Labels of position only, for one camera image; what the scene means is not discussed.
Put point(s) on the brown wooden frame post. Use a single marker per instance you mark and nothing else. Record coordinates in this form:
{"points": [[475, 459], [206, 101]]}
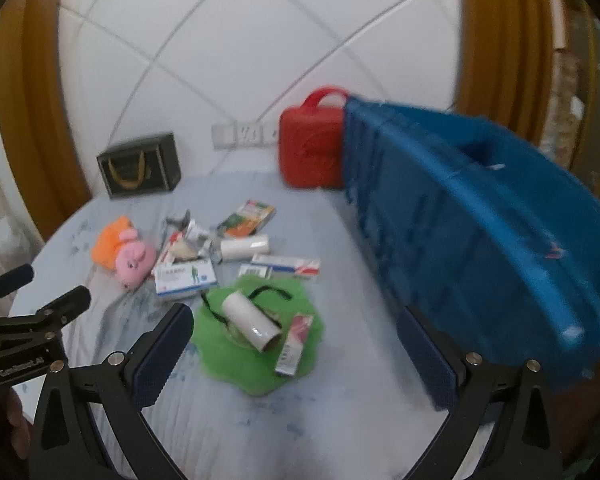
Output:
{"points": [[30, 110], [500, 35]]}

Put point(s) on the pink orange pig plush toy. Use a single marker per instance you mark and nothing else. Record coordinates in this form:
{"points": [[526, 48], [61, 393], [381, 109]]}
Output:
{"points": [[130, 260]]}

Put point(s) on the green orange box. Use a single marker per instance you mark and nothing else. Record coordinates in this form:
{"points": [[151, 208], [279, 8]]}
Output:
{"points": [[245, 220]]}

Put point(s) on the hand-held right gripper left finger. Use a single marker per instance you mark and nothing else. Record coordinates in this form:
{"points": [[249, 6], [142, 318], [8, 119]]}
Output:
{"points": [[164, 352]]}

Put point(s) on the slim red white box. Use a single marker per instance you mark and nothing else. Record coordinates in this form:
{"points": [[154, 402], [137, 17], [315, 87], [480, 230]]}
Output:
{"points": [[166, 255]]}

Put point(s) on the white wall socket panel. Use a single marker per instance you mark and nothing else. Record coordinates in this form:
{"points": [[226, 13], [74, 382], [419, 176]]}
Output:
{"points": [[240, 133]]}

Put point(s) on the person's left hand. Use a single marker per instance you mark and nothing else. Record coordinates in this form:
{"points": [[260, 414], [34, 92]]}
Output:
{"points": [[7, 420]]}

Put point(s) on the clear plastic packet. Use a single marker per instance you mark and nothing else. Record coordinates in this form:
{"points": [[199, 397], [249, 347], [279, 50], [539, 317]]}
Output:
{"points": [[190, 242]]}

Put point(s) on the white cardboard tube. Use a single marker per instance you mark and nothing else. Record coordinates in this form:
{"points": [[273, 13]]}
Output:
{"points": [[250, 320]]}

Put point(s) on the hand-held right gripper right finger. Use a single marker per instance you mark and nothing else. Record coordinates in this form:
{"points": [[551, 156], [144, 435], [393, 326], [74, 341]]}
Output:
{"points": [[430, 360]]}

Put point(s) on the blue plastic bin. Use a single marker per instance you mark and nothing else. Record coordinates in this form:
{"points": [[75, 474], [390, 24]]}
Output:
{"points": [[480, 235]]}

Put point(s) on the white plastic bag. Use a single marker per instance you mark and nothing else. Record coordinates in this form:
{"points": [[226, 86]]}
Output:
{"points": [[7, 232]]}

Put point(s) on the blue white medicine box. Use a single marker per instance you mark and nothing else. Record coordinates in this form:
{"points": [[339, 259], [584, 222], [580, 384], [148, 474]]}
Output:
{"points": [[185, 280]]}

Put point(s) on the pink white box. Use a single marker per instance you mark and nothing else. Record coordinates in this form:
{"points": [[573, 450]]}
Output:
{"points": [[292, 345]]}

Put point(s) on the white paper roll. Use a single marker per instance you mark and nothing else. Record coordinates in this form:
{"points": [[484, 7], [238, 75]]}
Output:
{"points": [[245, 247]]}

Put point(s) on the red white medicine box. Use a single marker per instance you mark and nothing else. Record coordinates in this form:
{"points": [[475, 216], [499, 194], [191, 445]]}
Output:
{"points": [[290, 265]]}

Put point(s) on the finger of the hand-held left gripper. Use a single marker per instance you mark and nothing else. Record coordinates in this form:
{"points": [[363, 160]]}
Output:
{"points": [[17, 276], [72, 300]]}

